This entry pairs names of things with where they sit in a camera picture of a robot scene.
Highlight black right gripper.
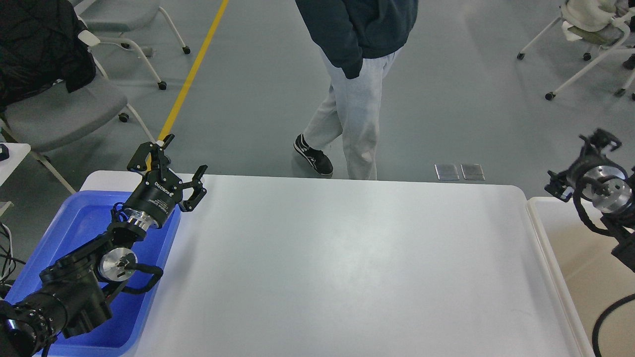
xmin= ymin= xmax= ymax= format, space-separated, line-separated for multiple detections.
xmin=544 ymin=128 xmax=622 ymax=202

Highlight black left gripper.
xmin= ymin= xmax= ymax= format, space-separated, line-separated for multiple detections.
xmin=123 ymin=134 xmax=208 ymax=229

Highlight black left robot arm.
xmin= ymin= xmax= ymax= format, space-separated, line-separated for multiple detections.
xmin=1 ymin=134 xmax=207 ymax=357

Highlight blue plastic bin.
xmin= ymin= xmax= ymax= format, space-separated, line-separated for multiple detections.
xmin=1 ymin=191 xmax=181 ymax=357

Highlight right floor outlet plate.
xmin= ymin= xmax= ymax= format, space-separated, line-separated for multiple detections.
xmin=460 ymin=164 xmax=486 ymax=181

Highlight beige plastic bin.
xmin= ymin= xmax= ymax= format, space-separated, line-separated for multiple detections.
xmin=527 ymin=197 xmax=635 ymax=357

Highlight grey office chair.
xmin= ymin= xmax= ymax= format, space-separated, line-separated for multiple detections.
xmin=1 ymin=61 xmax=156 ymax=194

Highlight white chair with beige cushion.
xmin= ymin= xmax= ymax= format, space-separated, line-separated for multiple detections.
xmin=516 ymin=0 xmax=634 ymax=100

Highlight white side table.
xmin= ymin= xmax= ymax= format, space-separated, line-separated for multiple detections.
xmin=0 ymin=142 xmax=31 ymax=185

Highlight black jacket on chair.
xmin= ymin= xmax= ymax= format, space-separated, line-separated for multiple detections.
xmin=0 ymin=0 xmax=97 ymax=109

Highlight standing person in grey trousers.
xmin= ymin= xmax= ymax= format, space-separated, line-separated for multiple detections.
xmin=293 ymin=0 xmax=419 ymax=180

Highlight black cables at left edge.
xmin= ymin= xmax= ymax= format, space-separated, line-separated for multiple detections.
xmin=0 ymin=218 xmax=25 ymax=288

